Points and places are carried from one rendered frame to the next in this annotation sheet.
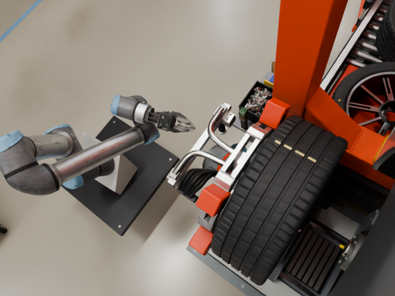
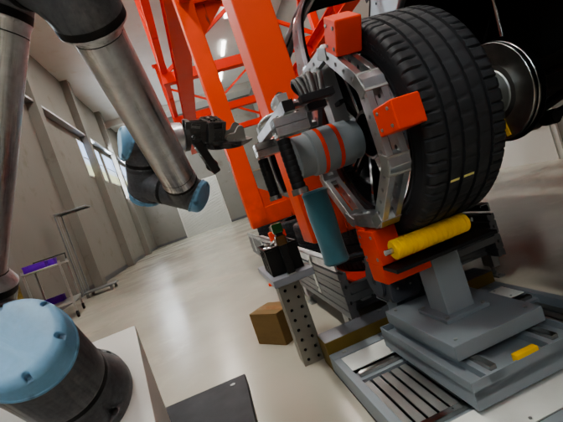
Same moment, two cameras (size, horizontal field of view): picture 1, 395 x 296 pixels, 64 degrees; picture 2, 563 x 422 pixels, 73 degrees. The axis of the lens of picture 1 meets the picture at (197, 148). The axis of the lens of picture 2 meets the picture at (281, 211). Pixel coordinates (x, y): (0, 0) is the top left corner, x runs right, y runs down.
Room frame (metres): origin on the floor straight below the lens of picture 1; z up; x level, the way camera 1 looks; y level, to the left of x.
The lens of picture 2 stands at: (0.20, 1.08, 0.77)
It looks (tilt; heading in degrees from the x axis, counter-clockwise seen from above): 3 degrees down; 290
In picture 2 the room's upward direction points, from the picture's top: 19 degrees counter-clockwise
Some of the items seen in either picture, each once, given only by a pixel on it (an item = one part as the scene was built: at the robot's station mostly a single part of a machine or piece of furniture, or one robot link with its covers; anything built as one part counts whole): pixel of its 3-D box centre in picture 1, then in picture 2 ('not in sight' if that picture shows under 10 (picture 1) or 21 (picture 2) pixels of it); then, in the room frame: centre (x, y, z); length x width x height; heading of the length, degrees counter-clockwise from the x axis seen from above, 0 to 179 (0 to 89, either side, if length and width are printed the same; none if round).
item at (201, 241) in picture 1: (202, 240); (398, 115); (0.20, 0.14, 0.85); 0.09 x 0.08 x 0.07; 121
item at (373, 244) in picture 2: not in sight; (393, 248); (0.34, -0.15, 0.48); 0.16 x 0.12 x 0.17; 31
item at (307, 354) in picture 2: not in sight; (297, 315); (0.88, -0.50, 0.21); 0.10 x 0.10 x 0.42; 31
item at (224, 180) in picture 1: (243, 177); (346, 141); (0.37, -0.13, 0.85); 0.54 x 0.07 x 0.54; 121
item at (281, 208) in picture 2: not in sight; (288, 197); (1.36, -2.35, 0.69); 0.52 x 0.17 x 0.35; 31
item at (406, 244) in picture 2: not in sight; (429, 235); (0.23, -0.08, 0.51); 0.29 x 0.06 x 0.06; 31
